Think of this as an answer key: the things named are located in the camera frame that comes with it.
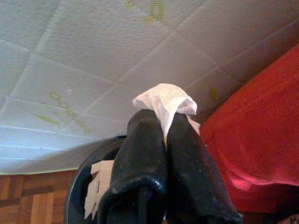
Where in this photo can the white tissue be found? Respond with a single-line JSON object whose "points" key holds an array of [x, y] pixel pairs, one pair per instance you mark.
{"points": [[163, 98]]}

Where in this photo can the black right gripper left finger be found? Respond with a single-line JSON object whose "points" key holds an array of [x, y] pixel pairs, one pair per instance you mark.
{"points": [[140, 151]]}

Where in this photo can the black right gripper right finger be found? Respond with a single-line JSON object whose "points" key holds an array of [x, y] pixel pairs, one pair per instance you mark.
{"points": [[194, 175]]}

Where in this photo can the white quilted mattress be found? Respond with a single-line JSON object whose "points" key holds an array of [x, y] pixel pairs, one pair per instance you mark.
{"points": [[93, 58]]}

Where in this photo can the cardboard pieces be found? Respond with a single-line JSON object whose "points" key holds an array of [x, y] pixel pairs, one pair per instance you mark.
{"points": [[102, 172]]}

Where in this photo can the red fabric mattress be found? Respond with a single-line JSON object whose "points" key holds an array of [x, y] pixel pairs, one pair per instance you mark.
{"points": [[257, 140]]}

